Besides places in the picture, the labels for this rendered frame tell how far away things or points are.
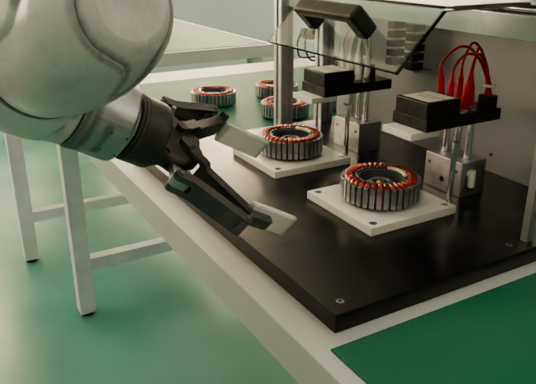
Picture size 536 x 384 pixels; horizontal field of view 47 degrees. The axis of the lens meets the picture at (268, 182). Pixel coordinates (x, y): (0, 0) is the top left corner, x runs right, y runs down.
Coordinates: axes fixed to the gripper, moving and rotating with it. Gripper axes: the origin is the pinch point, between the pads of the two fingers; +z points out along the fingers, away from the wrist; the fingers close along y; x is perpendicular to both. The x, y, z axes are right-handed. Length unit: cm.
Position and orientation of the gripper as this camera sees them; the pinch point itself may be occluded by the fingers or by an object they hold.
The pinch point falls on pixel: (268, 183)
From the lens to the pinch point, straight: 76.6
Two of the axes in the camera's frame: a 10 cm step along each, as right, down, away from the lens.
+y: 2.4, 7.0, -6.7
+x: 6.2, -6.4, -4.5
